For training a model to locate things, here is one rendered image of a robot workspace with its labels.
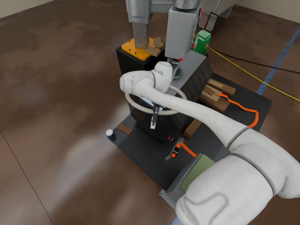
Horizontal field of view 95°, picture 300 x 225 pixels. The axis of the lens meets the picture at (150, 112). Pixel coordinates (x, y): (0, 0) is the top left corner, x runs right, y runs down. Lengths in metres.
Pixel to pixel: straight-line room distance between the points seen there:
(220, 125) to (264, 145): 0.13
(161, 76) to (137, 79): 0.14
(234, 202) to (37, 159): 2.52
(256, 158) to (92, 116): 2.38
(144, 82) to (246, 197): 0.51
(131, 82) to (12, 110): 2.98
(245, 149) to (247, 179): 0.09
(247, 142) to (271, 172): 0.09
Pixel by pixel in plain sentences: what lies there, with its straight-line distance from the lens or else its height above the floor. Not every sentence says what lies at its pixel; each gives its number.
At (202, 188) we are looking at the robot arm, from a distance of 0.41.
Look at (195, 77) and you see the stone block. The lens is 1.90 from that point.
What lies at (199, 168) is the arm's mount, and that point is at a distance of 1.27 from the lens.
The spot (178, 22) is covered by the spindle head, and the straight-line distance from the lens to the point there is 1.37.
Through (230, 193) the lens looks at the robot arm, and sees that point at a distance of 0.41.
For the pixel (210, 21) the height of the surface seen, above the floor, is 0.23.
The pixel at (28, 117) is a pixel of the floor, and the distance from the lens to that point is 3.15.
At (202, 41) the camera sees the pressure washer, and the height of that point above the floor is 0.48.
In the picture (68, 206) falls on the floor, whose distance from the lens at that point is 2.27.
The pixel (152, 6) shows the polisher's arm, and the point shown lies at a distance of 2.03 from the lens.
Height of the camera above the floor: 2.03
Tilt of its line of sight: 58 degrees down
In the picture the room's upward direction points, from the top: 1 degrees counter-clockwise
